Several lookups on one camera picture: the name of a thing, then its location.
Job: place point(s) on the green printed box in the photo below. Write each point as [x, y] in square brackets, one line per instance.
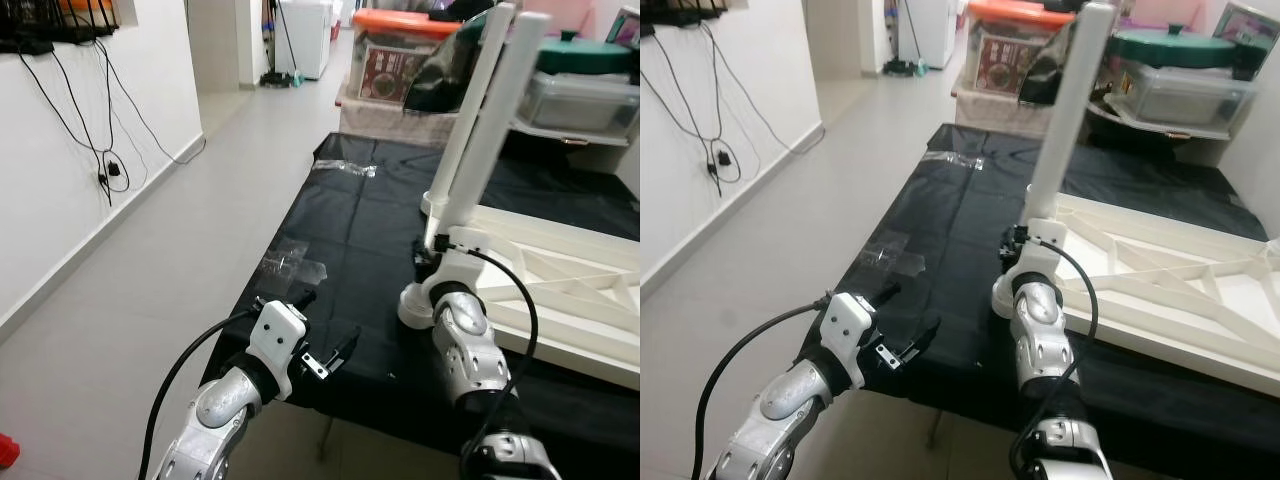
[625, 28]
[1250, 25]

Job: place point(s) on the white plastic table top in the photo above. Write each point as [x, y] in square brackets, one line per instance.
[1180, 290]
[560, 290]

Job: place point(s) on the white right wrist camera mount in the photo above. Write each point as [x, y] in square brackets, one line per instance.
[462, 265]
[1042, 255]

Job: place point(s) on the orange lidded storage box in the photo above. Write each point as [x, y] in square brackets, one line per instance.
[385, 60]
[1005, 50]

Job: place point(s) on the beige cloth covered bench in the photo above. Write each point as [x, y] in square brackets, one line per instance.
[990, 115]
[380, 122]

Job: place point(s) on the black wok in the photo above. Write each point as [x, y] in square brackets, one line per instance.
[1100, 130]

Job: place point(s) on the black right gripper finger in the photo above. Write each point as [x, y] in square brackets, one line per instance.
[421, 262]
[1008, 250]

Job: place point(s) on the green round pot lid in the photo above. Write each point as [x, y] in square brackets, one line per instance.
[1175, 48]
[590, 55]

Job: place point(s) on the clear plastic storage container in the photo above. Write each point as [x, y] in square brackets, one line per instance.
[585, 100]
[1190, 95]

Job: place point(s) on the black wall shelf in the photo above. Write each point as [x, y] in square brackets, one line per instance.
[55, 25]
[680, 10]

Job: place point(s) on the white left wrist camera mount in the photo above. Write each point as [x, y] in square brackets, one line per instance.
[278, 335]
[850, 328]

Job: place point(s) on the black power adapter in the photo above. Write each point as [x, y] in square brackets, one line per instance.
[117, 170]
[721, 158]

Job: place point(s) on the red plastic object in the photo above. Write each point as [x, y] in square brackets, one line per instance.
[8, 450]

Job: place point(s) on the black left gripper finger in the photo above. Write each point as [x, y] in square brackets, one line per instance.
[887, 292]
[305, 297]
[346, 346]
[922, 340]

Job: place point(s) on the clear plastic bag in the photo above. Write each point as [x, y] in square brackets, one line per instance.
[890, 255]
[292, 265]
[348, 168]
[952, 160]

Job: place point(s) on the black bag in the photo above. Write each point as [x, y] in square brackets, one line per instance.
[445, 75]
[1045, 80]

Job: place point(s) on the white refrigerator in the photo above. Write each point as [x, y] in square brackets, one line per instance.
[305, 35]
[930, 30]

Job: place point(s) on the black tablecloth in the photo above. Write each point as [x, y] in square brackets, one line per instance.
[930, 230]
[350, 230]

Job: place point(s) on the pink plastic container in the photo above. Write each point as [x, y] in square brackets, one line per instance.
[1165, 12]
[570, 15]

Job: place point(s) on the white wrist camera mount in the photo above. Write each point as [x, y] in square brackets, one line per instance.
[850, 328]
[462, 265]
[278, 335]
[1042, 255]

